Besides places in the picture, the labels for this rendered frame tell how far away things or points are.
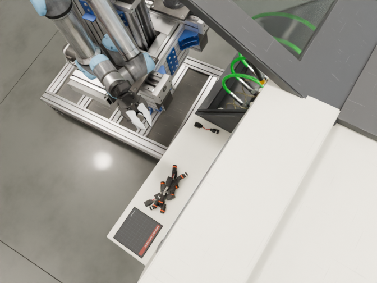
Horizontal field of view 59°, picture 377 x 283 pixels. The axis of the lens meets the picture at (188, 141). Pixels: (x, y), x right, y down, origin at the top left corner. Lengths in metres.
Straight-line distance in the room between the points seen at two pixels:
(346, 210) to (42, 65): 3.01
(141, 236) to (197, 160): 0.42
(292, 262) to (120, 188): 1.87
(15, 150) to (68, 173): 0.56
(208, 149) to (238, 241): 0.75
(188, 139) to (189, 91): 1.07
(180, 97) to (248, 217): 1.80
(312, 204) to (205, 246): 0.32
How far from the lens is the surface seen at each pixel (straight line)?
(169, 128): 2.48
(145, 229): 1.50
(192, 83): 2.64
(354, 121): 1.08
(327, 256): 0.98
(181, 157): 1.55
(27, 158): 3.09
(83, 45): 1.49
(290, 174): 0.92
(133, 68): 1.34
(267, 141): 0.95
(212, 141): 1.56
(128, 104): 1.15
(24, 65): 3.59
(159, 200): 1.47
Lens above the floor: 2.42
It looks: 66 degrees down
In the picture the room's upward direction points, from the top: 19 degrees counter-clockwise
